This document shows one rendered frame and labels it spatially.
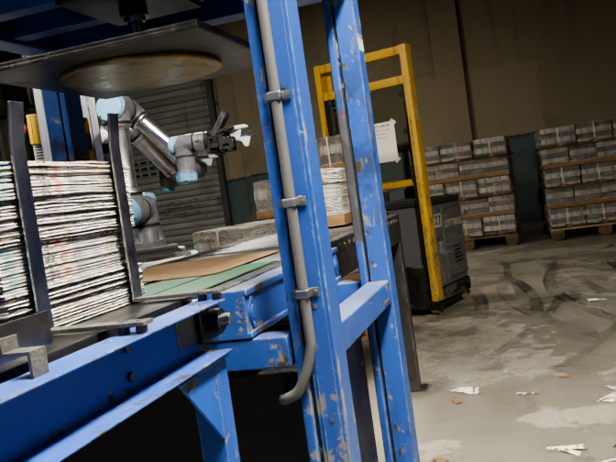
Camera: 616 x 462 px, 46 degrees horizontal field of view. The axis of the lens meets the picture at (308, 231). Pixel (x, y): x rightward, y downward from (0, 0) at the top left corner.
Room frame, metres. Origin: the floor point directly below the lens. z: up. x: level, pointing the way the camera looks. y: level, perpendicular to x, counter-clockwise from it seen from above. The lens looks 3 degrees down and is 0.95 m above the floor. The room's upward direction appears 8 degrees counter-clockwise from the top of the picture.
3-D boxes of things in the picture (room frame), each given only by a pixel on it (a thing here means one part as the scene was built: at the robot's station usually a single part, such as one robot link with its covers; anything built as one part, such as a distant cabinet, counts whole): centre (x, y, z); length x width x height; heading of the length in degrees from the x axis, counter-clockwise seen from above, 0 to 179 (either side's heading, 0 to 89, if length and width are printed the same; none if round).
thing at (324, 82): (5.36, -0.26, 0.97); 0.09 x 0.09 x 1.75; 55
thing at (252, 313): (1.76, 0.34, 0.75); 0.70 x 0.65 x 0.10; 163
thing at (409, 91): (4.98, -0.80, 0.97); 0.09 x 0.09 x 1.75; 55
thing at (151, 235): (3.14, 0.69, 0.87); 0.15 x 0.15 x 0.10
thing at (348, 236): (2.66, -0.20, 0.74); 1.34 x 0.05 x 0.12; 163
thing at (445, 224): (5.47, -0.75, 0.40); 0.69 x 0.55 x 0.80; 55
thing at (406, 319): (3.28, -0.38, 0.34); 0.06 x 0.06 x 0.68; 73
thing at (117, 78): (1.76, 0.34, 1.30); 0.55 x 0.55 x 0.03; 73
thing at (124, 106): (3.00, 0.71, 1.19); 0.15 x 0.12 x 0.55; 170
